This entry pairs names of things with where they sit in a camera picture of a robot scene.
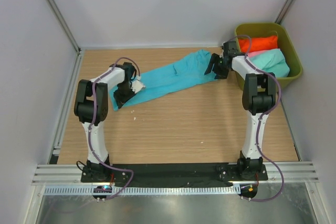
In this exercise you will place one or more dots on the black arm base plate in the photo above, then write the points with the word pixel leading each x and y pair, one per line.
pixel 172 172

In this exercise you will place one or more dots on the blue t shirt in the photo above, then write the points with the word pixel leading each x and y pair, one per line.
pixel 177 76

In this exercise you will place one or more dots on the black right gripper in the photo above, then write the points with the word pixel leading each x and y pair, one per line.
pixel 214 59

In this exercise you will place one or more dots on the olive green plastic tub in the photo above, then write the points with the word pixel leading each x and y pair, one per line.
pixel 284 43

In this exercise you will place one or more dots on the pink folded t shirt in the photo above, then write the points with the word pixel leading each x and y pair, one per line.
pixel 255 53

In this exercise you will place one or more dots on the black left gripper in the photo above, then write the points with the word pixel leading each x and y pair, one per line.
pixel 120 100

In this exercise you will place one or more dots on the slotted grey cable duct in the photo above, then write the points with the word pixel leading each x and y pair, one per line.
pixel 95 190

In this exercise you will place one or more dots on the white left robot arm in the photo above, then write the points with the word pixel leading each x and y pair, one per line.
pixel 91 108

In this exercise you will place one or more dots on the aluminium left frame post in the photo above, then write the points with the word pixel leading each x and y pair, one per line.
pixel 58 15

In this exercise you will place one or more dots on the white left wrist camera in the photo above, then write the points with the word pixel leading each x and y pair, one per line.
pixel 137 85

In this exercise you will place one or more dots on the orange folded t shirt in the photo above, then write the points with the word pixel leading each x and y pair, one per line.
pixel 258 44

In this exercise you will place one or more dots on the aluminium front frame rail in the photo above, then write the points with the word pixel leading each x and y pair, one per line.
pixel 70 174

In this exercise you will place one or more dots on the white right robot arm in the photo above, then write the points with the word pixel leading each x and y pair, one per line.
pixel 259 96

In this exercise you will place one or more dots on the mint green folded t shirt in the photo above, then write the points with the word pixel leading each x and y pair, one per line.
pixel 272 61

